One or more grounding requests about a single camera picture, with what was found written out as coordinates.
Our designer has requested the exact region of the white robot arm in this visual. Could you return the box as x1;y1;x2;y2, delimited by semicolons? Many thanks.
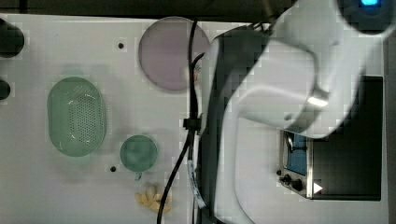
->
194;0;395;224

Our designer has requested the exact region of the black silver toaster oven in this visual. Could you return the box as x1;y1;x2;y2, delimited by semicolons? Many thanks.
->
276;76;384;201

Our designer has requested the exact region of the green mug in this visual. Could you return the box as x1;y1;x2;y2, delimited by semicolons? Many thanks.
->
120;134;158;181

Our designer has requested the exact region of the yellow banana peel toy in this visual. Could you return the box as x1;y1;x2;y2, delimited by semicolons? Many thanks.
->
134;185;163;214

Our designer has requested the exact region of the green perforated colander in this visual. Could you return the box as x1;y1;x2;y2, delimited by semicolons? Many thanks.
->
47;77;106;157

